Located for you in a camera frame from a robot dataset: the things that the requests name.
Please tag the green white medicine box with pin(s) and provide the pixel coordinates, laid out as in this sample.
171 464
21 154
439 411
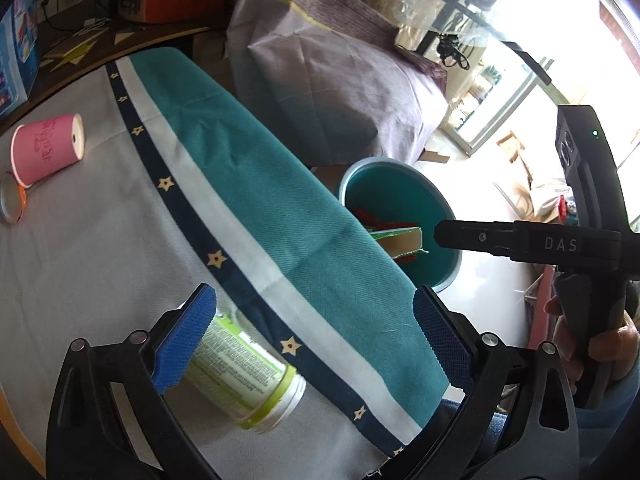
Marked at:
400 243

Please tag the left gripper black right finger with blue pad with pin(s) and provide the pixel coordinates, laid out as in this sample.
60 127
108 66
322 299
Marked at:
517 418

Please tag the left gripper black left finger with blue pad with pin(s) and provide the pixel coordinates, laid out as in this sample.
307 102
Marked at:
86 438

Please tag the blue toy packaging box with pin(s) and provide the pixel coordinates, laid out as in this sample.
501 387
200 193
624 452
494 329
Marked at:
19 54

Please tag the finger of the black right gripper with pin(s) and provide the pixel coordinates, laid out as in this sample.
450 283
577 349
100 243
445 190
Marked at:
496 238

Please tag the pink paper cup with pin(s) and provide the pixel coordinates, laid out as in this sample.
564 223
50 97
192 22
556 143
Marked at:
40 149

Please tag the black camera box green light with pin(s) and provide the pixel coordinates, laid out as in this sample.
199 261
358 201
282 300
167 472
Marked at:
589 169

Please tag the purple fabric covered furniture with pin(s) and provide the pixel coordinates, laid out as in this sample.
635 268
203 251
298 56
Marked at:
329 80

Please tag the orange clear egg capsule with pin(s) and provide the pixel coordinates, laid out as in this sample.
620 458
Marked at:
12 199

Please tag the teal trash bin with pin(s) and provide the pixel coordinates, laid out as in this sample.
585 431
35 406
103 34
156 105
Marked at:
384 194

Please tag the person's right hand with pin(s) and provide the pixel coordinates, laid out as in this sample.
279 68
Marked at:
618 347

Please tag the white green labelled jar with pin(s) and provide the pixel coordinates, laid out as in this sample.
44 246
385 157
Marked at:
244 380

